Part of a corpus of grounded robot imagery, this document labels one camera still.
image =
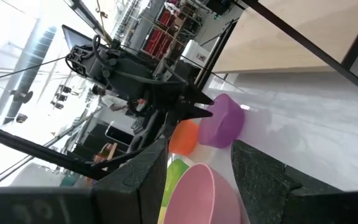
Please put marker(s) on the white box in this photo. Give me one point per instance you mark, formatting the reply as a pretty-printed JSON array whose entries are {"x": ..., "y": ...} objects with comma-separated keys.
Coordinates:
[{"x": 196, "y": 53}]

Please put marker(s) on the small translucent yellow bowl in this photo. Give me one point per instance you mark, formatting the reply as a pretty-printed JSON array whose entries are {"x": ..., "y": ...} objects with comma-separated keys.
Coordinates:
[{"x": 162, "y": 217}]

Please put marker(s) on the large pink bowl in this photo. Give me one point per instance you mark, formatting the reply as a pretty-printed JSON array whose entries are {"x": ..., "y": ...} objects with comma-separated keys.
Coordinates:
[{"x": 197, "y": 199}]

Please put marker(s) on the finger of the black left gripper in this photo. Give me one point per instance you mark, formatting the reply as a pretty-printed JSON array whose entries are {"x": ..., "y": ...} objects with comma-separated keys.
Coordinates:
[
  {"x": 197, "y": 113},
  {"x": 199, "y": 98}
]

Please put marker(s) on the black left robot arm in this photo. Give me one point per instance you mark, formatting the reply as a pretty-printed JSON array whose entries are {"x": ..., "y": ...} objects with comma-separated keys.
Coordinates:
[{"x": 123, "y": 71}]

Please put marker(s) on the wooden shelf black frame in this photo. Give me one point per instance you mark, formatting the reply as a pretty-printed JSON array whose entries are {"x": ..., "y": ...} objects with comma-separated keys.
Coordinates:
[{"x": 291, "y": 37}]

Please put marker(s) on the dark monitor screen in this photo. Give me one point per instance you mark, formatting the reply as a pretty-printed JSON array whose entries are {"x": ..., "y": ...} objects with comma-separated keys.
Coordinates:
[{"x": 75, "y": 37}]

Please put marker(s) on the rack with red bins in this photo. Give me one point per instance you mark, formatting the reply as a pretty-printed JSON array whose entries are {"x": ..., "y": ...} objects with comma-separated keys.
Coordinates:
[{"x": 158, "y": 40}]

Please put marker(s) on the person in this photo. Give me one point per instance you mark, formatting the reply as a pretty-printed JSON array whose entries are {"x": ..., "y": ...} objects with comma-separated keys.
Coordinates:
[{"x": 113, "y": 101}]

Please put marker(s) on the silver ceiling duct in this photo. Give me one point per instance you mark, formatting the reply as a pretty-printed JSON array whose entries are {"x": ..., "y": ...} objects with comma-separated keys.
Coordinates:
[{"x": 30, "y": 71}]

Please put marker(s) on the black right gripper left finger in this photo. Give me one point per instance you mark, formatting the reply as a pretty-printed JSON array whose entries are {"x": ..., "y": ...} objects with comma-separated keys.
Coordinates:
[{"x": 135, "y": 189}]

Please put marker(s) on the small green bowl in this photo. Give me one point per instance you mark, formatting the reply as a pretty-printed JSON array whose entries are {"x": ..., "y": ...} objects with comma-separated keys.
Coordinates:
[{"x": 174, "y": 177}]

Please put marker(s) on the small orange bowl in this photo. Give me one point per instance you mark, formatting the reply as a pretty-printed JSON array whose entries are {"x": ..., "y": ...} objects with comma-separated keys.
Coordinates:
[{"x": 183, "y": 137}]

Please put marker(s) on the large purple bowl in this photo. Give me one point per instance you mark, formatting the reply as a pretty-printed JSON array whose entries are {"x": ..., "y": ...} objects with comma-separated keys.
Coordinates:
[{"x": 225, "y": 124}]

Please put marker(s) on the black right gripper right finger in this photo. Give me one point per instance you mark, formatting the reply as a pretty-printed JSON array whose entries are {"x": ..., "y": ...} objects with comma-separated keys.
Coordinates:
[{"x": 256, "y": 180}]

